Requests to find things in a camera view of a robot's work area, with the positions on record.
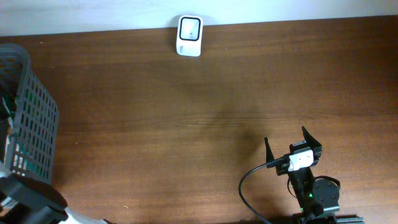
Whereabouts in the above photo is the white barcode scanner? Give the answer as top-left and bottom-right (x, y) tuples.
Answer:
(176, 15), (203, 57)

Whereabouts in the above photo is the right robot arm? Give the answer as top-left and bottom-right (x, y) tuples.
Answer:
(264, 127), (364, 224)

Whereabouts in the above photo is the grey plastic mesh basket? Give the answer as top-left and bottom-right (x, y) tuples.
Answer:
(1, 44), (59, 184)

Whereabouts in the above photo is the green glove package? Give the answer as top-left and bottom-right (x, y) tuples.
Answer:
(1, 92), (16, 127)

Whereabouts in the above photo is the black right camera cable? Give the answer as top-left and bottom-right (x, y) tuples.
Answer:
(238, 156), (290, 224)

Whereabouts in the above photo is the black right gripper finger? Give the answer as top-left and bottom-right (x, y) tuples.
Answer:
(264, 137), (275, 168)
(302, 126), (322, 149)

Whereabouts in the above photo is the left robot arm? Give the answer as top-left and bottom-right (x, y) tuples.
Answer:
(1, 164), (110, 224)

